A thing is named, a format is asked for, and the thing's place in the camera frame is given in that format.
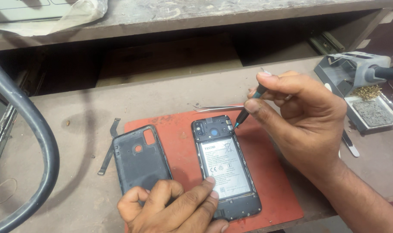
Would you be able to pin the person's left hand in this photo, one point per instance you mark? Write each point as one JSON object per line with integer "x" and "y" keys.
{"x": 170, "y": 210}

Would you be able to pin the person's right hand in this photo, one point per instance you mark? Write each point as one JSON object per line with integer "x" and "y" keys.
{"x": 306, "y": 123}

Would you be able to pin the teal black precision screwdriver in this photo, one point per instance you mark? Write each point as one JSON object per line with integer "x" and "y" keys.
{"x": 243, "y": 115}

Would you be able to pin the black smartphone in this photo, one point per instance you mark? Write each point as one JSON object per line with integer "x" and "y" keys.
{"x": 225, "y": 161}

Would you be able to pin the metal spudger tool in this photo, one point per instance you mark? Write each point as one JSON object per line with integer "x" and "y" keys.
{"x": 350, "y": 144}

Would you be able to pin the black phone back cover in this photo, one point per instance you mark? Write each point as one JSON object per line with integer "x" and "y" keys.
{"x": 138, "y": 168}

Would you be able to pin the grey soldering iron stand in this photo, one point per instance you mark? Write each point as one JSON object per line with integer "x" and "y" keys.
{"x": 335, "y": 71}

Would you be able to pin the grey cleaning sponge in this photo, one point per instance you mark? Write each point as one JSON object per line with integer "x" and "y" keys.
{"x": 373, "y": 113}

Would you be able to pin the brass wool tip cleaner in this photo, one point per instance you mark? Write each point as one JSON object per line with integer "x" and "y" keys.
{"x": 367, "y": 92}

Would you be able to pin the red work mat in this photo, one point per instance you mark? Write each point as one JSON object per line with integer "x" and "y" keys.
{"x": 274, "y": 184}

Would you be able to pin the dark flex ribbon strip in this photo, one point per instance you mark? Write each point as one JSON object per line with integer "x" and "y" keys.
{"x": 108, "y": 155}

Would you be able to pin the metal tweezers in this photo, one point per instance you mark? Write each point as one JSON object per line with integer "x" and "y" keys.
{"x": 216, "y": 107}

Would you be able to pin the grey black soldering iron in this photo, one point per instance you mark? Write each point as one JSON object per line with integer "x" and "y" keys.
{"x": 387, "y": 72}

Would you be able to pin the clear plastic bag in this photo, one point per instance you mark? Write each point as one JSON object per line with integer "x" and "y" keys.
{"x": 83, "y": 14}

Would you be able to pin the white flat device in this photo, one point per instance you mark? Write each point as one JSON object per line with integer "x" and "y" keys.
{"x": 18, "y": 9}

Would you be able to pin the metal drawer rail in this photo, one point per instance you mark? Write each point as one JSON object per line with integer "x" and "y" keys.
{"x": 326, "y": 42}

